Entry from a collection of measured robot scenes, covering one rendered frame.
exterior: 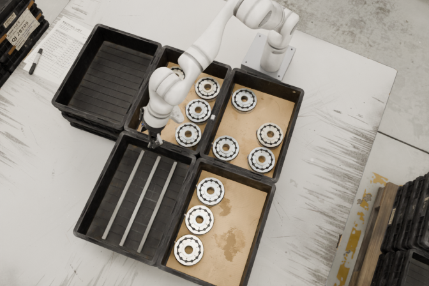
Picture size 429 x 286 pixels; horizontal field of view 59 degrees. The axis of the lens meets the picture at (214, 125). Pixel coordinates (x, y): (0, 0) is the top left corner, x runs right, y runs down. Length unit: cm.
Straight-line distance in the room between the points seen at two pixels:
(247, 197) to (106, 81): 75
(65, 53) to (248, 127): 94
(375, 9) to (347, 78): 133
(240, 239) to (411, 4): 240
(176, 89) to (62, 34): 113
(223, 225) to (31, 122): 95
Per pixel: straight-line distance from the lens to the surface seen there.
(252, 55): 174
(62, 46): 198
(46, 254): 166
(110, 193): 149
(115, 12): 203
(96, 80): 168
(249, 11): 105
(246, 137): 152
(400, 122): 275
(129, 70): 168
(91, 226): 149
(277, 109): 159
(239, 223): 144
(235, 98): 156
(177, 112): 115
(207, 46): 101
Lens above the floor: 225
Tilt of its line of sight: 68 degrees down
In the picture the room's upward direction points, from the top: 4 degrees clockwise
